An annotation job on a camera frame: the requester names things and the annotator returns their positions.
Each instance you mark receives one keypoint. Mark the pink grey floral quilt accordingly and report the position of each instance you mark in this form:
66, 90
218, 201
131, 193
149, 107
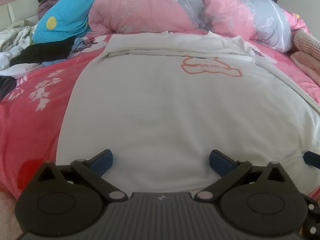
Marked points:
262, 21

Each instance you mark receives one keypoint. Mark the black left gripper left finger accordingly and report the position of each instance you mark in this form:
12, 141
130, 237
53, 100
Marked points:
91, 171

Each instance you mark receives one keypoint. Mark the pink padded headboard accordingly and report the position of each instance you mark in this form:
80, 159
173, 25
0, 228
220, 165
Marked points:
13, 11

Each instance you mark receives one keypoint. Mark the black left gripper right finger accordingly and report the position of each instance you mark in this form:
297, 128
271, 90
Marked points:
230, 172

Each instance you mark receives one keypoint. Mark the pink checkered folded towel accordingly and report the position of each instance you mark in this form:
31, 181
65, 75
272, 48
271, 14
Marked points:
307, 43

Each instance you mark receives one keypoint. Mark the red floral bed sheet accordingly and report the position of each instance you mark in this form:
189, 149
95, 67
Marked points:
32, 115

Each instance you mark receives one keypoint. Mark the black garment on bed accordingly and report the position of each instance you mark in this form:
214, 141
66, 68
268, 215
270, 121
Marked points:
29, 59

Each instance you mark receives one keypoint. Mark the white sweatshirt with orange print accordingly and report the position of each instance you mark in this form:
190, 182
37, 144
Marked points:
162, 102

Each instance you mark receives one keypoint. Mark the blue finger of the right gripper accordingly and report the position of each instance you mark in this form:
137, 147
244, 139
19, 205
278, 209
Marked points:
312, 159

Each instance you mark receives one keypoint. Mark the pink folded cloth stack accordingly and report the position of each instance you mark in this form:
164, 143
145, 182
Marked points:
308, 64

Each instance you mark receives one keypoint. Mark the blue patterned blanket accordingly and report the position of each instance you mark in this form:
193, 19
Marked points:
65, 19

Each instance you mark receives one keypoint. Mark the white green patterned blanket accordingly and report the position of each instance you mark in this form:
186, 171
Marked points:
15, 39

